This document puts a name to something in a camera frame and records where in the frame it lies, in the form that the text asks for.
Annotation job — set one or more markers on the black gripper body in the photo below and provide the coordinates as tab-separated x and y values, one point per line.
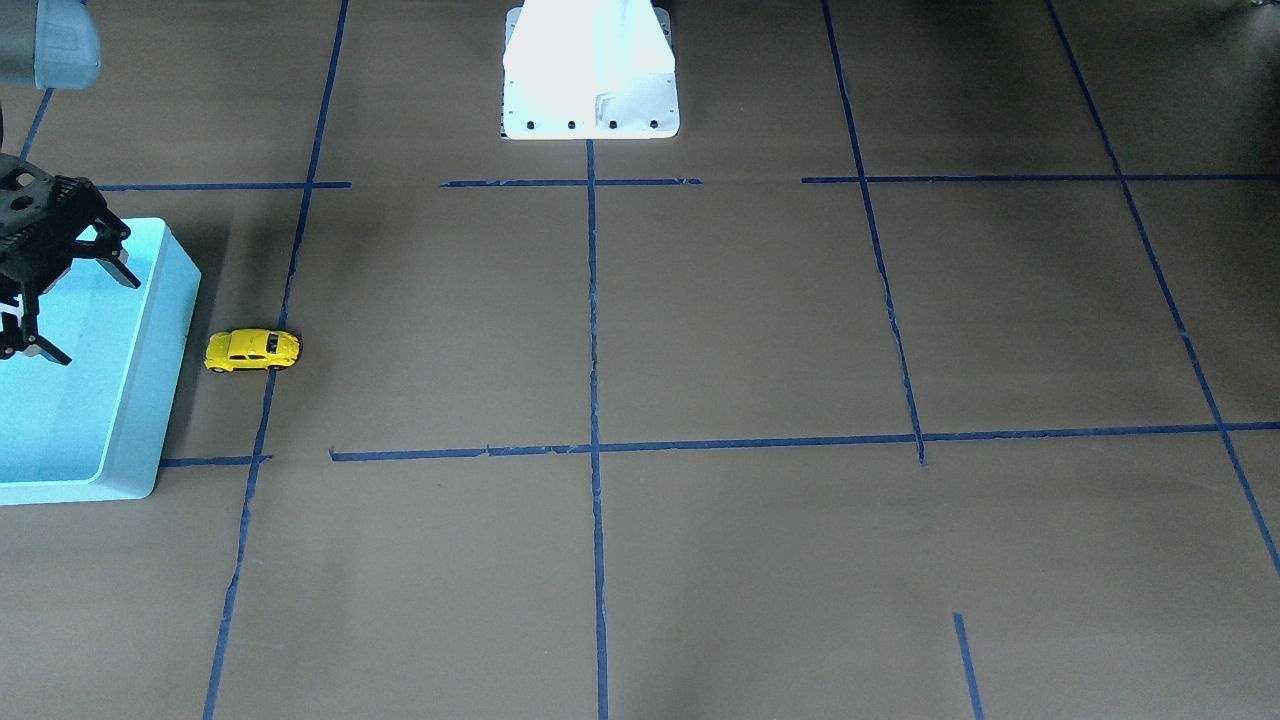
28	262

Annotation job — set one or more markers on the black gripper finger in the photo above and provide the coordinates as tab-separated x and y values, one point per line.
21	335
106	247

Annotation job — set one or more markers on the yellow beetle toy car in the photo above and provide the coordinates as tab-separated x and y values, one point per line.
251	349

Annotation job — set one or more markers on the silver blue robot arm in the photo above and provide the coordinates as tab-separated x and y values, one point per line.
48	44

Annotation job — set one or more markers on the light blue plastic bin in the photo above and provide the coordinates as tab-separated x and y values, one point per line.
94	429

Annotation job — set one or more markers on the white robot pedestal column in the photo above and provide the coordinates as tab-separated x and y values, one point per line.
589	70

